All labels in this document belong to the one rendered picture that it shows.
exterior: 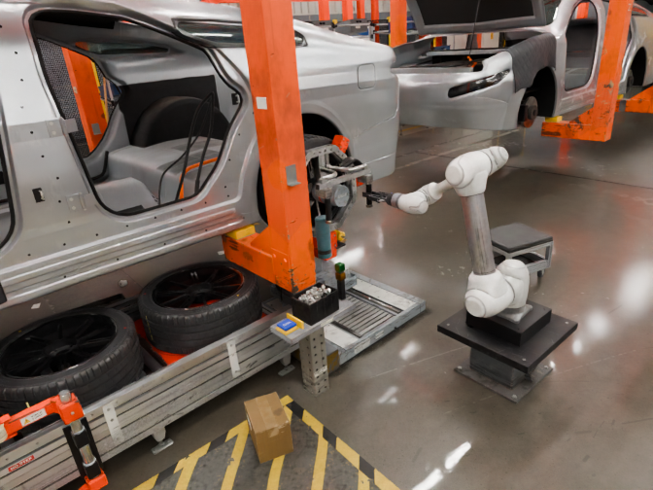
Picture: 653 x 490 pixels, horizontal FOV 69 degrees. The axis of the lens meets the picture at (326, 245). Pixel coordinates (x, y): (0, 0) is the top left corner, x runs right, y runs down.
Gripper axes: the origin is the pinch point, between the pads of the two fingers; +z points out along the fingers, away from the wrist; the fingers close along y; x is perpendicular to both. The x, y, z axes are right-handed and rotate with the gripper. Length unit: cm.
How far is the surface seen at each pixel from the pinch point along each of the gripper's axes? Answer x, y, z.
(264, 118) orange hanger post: 58, -76, -9
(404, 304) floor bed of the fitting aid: -75, 10, -19
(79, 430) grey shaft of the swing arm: -46, -185, -13
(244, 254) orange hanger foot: -21, -76, 28
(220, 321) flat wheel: -39, -110, 4
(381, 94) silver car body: 51, 54, 36
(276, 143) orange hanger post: 47, -76, -16
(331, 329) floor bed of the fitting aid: -75, -42, -3
